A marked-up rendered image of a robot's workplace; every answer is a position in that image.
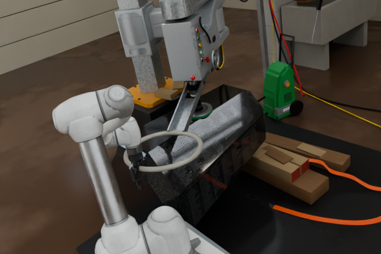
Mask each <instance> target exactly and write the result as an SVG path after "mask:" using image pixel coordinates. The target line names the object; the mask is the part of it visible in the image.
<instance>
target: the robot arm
mask: <svg viewBox="0 0 381 254"><path fill-rule="evenodd" d="M133 110H134V100H133V97H132V95H131V93H130V92H129V90H128V89H126V88H125V87H123V86H120V85H114V86H110V87H108V88H105V89H102V90H98V91H94V92H87V93H85V94H81V95H78V96H75V97H72V98H70V99H68V100H66V101H64V102H63V103H61V104H60V105H58V106H57V107H56V108H55V109H54V110H53V112H52V115H53V122H54V125H55V127H56V129H57V130H58V131H59V132H60V133H63V134H69V135H70V137H71V138H72V139H73V140H74V141H75V142H78V146H79V149H80V151H81V154H82V158H83V161H84V164H85V166H86V170H87V173H88V176H89V178H90V180H91V184H92V187H93V189H94V192H95V196H96V199H97V201H98V204H99V208H100V211H101V214H102V216H103V219H104V224H103V226H102V228H101V238H100V239H98V241H97V243H96V246H95V254H201V253H199V252H197V251H196V250H195V248H196V247H197V246H198V245H199V244H200V243H201V241H200V239H199V238H195V239H192V240H190V237H189V233H188V229H187V226H186V224H185V222H184V220H183V218H182V217H181V215H180V214H179V213H178V212H177V211H176V210H175V209H174V208H172V207H169V206H161V207H159V208H157V209H155V210H153V211H152V212H151V213H150V215H149V216H148V218H147V220H146V221H145V222H144V223H143V224H140V225H138V223H137V222H136V220H135V218H133V217H132V216H130V215H128V214H127V212H126V208H125V205H124V202H123V199H122V196H121V193H120V190H119V187H118V183H117V180H116V177H115V174H114V171H113V168H112V165H111V161H110V159H109V156H108V153H107V149H110V148H113V147H115V146H119V145H125V147H126V152H127V154H129V158H130V160H131V166H130V167H128V169H129V170H130V174H131V177H132V181H135V182H136V185H137V187H138V189H140V190H142V184H141V180H140V179H139V171H138V170H139V166H145V167H147V161H146V156H143V154H142V150H143V148H142V143H141V132H140V129H139V126H138V124H137V121H136V119H135V118H134V117H131V116H132V113H133ZM103 122H106V123H104V124H103Z"/></svg>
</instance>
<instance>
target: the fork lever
mask: <svg viewBox="0 0 381 254"><path fill-rule="evenodd" d="M208 73H209V71H208V72H207V73H206V75H205V76H204V77H203V79H202V80H201V82H200V85H199V87H198V90H197V93H196V95H195V98H185V97H186V95H187V93H188V88H187V84H188V82H187V83H186V85H185V87H184V90H183V93H182V94H181V97H180V100H179V102H178V104H177V107H176V109H175V112H174V114H173V116H172V119H171V122H170V124H169V126H168V129H167V131H168V132H169V131H170V130H181V131H183V132H185V131H186V132H187V131H188V128H189V126H190V123H191V120H192V117H193V115H194V112H195V109H196V107H197V103H198V101H199V98H200V96H201V93H202V90H203V87H204V84H205V82H206V79H207V77H208Z"/></svg>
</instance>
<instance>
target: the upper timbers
mask: <svg viewBox="0 0 381 254"><path fill-rule="evenodd" d="M267 145H270V144H268V143H265V142H263V144H262V145H261V146H260V147H259V148H261V149H262V148H263V147H265V146H267ZM270 146H272V147H274V148H276V149H277V150H279V151H281V152H283V153H285V154H287V155H289V156H291V157H292V158H293V160H291V161H289V162H287V163H286V164H282V163H280V162H278V161H276V160H275V159H273V158H271V157H269V156H267V155H266V154H265V155H263V156H262V157H261V158H260V159H256V158H253V157H251V158H250V160H249V161H248V162H247V163H248V164H251V165H253V166H255V167H257V168H259V169H261V170H264V171H266V172H268V173H271V174H272V175H275V176H277V177H280V178H282V179H284V180H286V181H288V182H290V183H293V182H294V181H295V180H296V179H297V178H299V177H300V175H302V174H304V173H305V172H306V171H307V170H308V169H309V168H310V164H309V162H308V161H309V158H306V157H304V156H301V155H298V154H295V153H292V152H290V151H287V150H284V149H282V148H279V147H276V146H273V145H270Z"/></svg>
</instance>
